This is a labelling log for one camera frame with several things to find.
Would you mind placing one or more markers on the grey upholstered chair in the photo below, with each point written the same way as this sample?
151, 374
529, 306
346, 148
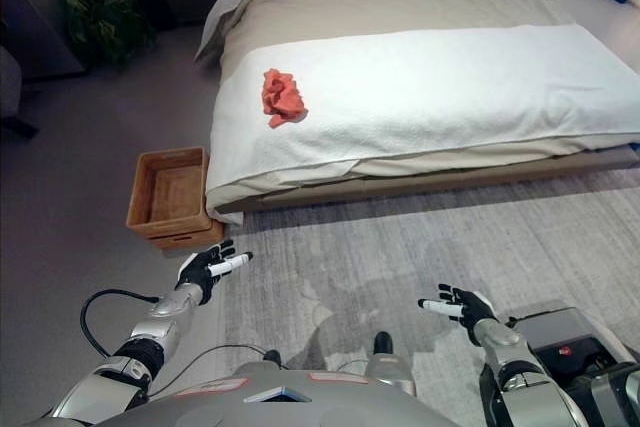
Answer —
10, 87

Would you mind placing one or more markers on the grey striped rug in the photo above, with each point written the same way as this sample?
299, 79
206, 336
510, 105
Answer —
350, 257

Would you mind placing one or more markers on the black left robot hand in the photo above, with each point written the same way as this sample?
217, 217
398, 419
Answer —
200, 272

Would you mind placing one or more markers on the wooden tray basket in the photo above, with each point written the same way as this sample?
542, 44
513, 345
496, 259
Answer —
145, 207

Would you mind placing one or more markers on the silver robot torso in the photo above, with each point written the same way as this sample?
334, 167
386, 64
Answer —
225, 409

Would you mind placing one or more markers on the silver right robot leg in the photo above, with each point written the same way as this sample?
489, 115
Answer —
387, 372

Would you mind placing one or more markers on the red cloth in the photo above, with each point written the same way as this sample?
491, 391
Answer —
282, 97

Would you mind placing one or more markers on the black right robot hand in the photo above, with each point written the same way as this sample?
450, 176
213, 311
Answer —
472, 309

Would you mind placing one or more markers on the green potted plant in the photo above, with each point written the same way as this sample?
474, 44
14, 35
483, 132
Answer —
105, 17

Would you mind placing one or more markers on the wooden bed frame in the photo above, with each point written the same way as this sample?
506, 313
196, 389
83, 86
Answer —
450, 183

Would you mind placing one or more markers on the grey black machine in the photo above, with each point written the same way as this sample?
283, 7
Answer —
565, 337

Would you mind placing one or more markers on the bed with white blanket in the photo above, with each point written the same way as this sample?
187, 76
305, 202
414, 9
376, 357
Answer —
425, 97

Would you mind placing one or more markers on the wooden crate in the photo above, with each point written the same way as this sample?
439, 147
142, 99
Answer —
195, 239

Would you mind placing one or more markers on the dark cabinet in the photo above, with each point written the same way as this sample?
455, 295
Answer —
35, 27

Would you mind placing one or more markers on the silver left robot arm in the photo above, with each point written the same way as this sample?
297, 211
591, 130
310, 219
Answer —
150, 334

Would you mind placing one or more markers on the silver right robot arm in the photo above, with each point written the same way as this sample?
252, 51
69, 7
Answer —
515, 357

